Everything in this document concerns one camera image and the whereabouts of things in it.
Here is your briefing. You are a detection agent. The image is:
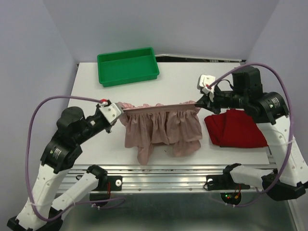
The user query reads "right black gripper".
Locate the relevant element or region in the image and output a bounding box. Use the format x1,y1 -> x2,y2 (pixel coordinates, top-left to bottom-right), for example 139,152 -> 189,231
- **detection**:
197,87 -> 248,114

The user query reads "pink skirt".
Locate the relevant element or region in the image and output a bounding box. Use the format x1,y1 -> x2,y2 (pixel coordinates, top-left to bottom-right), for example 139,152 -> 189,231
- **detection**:
119,101 -> 203,165

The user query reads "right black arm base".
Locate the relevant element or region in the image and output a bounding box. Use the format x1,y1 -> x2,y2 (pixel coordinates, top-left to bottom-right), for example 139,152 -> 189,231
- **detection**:
203,163 -> 251,205

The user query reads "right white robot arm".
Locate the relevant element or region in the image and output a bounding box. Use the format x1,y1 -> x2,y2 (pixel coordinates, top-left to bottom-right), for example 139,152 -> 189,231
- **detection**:
196,63 -> 308,207

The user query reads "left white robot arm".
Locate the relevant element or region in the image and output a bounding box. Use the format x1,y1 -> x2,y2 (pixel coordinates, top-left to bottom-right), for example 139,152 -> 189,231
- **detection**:
7,103 -> 122,231

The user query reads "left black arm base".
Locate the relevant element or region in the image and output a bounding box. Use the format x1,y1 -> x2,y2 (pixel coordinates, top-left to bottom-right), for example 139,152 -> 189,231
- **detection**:
89,175 -> 123,209

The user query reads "red folded skirt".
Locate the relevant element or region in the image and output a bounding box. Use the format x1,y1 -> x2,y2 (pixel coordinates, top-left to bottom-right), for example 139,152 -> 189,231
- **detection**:
204,109 -> 268,148

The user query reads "green plastic tray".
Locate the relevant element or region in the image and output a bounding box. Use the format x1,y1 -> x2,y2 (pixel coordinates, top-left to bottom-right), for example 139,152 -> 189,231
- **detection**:
97,47 -> 160,87

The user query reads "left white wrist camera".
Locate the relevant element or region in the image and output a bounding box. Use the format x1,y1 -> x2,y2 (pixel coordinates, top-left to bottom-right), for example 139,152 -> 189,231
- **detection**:
99,102 -> 123,125

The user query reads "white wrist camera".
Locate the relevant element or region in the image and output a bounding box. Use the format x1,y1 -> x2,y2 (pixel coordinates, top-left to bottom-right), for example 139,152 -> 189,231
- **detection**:
99,102 -> 123,125
197,74 -> 216,102

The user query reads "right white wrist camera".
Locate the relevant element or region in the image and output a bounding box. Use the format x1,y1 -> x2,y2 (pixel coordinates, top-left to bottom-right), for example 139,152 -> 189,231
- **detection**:
197,74 -> 216,102

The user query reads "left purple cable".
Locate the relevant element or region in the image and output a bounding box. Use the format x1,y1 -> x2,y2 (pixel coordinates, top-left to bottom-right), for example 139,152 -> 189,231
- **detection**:
26,95 -> 126,221

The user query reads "purple cable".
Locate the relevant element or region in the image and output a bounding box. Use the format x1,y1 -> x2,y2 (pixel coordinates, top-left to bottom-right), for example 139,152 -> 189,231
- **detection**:
26,95 -> 126,221
209,63 -> 296,208

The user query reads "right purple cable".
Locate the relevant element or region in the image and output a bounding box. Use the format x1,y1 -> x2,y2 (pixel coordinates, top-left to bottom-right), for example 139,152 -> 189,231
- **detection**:
209,63 -> 296,208

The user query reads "aluminium frame rail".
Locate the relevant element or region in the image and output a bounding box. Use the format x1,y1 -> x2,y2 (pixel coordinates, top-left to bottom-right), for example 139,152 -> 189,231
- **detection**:
28,164 -> 300,231

